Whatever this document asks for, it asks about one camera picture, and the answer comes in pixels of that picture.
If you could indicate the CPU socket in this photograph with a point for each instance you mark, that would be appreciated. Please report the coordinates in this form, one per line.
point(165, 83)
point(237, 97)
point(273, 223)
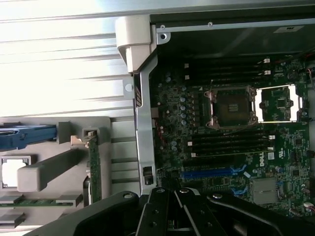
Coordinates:
point(231, 107)

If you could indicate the green RAM stick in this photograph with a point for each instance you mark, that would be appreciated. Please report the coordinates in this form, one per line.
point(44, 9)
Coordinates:
point(37, 202)

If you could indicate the grey plastic parts rack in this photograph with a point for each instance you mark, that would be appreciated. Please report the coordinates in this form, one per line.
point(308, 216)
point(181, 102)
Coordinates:
point(49, 177)

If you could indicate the silver chipset heatsink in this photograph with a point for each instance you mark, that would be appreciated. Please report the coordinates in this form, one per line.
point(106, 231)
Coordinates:
point(263, 189)

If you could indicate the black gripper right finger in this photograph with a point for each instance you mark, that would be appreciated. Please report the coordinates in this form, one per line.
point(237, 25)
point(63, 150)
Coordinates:
point(197, 216)

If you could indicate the open grey PC case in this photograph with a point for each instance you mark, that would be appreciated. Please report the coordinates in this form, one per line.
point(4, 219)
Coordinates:
point(145, 123)

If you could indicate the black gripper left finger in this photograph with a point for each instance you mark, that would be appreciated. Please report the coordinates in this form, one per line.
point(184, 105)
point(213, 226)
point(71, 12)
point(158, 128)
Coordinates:
point(103, 216)

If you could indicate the blue expansion slot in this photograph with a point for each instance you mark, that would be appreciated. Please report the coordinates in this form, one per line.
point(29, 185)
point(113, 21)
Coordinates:
point(206, 174)

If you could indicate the silver CPU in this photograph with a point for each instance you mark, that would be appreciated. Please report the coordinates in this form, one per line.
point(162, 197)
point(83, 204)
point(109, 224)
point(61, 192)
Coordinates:
point(11, 172)

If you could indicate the green Dell motherboard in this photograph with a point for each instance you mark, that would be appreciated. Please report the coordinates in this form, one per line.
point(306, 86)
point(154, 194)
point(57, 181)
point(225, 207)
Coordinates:
point(283, 147)

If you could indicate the hard disk in blue caddy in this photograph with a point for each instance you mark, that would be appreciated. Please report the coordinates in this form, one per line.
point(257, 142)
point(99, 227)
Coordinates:
point(24, 137)

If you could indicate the metal socket cover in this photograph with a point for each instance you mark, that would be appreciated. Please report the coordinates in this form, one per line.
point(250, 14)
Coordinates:
point(258, 108)

